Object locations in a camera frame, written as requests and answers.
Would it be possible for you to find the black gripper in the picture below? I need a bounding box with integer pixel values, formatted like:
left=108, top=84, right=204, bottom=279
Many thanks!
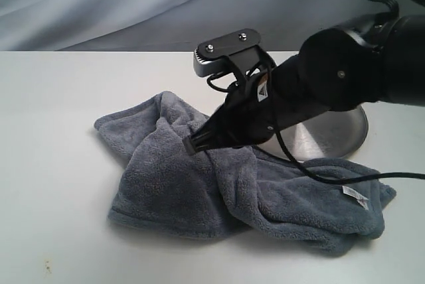
left=183, top=66, right=274, bottom=155

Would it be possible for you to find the blue-grey fleece towel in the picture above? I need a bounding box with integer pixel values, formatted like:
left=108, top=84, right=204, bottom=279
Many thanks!
left=94, top=92, right=396, bottom=255

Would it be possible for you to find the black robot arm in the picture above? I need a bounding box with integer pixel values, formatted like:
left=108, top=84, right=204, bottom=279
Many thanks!
left=183, top=15, right=424, bottom=155

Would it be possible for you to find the round stainless steel plate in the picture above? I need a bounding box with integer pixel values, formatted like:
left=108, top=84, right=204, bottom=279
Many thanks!
left=258, top=106, right=369, bottom=163

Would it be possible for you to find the grey backdrop cloth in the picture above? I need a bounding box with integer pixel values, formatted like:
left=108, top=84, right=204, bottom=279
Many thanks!
left=0, top=0, right=425, bottom=52

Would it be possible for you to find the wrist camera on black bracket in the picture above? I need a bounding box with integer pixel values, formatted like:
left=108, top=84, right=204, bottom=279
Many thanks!
left=193, top=29, right=276, bottom=83

